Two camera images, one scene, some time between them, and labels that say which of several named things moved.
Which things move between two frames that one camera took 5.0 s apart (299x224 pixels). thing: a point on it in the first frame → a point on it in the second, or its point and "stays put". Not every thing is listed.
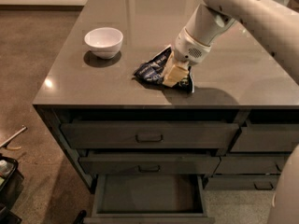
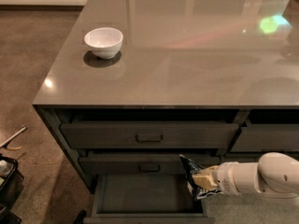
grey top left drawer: x=147 y=134 stays put
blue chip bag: x=155 y=70 → x=197 y=189
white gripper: x=188 y=49 → x=226 y=177
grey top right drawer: x=267 y=138 stays put
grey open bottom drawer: x=149 y=199 stays put
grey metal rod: x=21 y=130 stays put
